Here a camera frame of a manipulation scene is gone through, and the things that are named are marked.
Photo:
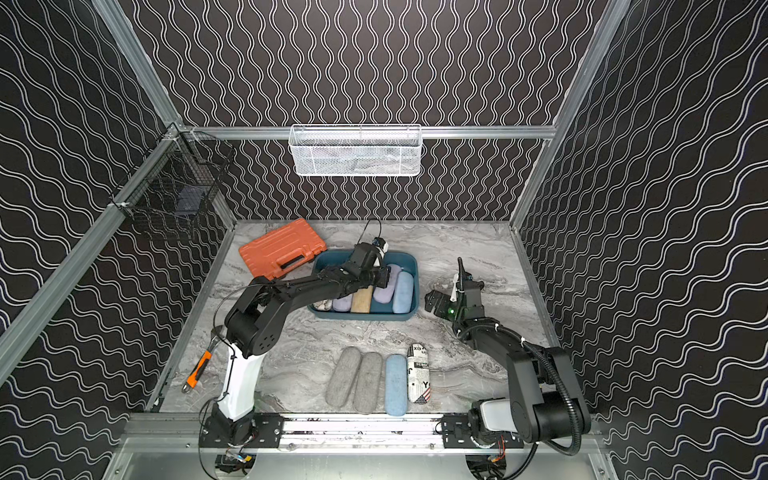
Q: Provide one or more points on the tan fabric glasses case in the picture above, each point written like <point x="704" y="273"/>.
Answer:
<point x="362" y="300"/>

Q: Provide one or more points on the aluminium corner post left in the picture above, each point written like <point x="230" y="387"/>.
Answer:
<point x="128" y="43"/>

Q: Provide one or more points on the black wire basket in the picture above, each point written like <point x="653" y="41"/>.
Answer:
<point x="176" y="198"/>

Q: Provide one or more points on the newspaper print glasses case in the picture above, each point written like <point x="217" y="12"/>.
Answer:
<point x="418" y="374"/>

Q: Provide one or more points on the lavender glasses case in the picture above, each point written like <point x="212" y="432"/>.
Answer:
<point x="343" y="304"/>

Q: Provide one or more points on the teal plastic storage box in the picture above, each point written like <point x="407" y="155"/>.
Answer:
<point x="382" y="312"/>

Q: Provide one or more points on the aluminium left side rail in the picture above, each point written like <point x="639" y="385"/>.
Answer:
<point x="36" y="315"/>

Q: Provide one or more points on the aluminium corner post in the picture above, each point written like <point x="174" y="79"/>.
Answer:
<point x="128" y="43"/>
<point x="612" y="17"/>

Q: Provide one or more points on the marble print glasses case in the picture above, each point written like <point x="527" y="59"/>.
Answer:
<point x="323" y="305"/>

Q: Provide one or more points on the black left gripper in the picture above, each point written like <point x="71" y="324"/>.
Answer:
<point x="372" y="276"/>

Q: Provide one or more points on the aluminium back crossbar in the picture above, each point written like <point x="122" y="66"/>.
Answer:
<point x="398" y="132"/>

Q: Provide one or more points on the orange plastic tool case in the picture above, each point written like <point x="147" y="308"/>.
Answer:
<point x="282" y="250"/>

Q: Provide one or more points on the purple glasses case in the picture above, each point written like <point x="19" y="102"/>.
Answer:
<point x="384" y="295"/>

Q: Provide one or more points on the light blue glasses case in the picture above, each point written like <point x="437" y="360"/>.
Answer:
<point x="403" y="294"/>

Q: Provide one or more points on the aluminium corner post right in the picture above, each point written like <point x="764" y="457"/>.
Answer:
<point x="612" y="17"/>

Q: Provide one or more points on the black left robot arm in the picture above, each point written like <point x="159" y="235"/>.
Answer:
<point x="256" y="321"/>

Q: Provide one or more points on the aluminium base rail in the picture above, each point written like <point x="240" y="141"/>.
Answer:
<point x="314" y="433"/>

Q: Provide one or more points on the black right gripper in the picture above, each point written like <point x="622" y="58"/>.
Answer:
<point x="466" y="288"/>

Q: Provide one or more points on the white wire basket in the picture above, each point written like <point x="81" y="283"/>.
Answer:
<point x="356" y="156"/>

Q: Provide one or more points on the orange handled wrench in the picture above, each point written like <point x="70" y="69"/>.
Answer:
<point x="194" y="377"/>

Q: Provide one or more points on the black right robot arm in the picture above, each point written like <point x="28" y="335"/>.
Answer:
<point x="544" y="402"/>

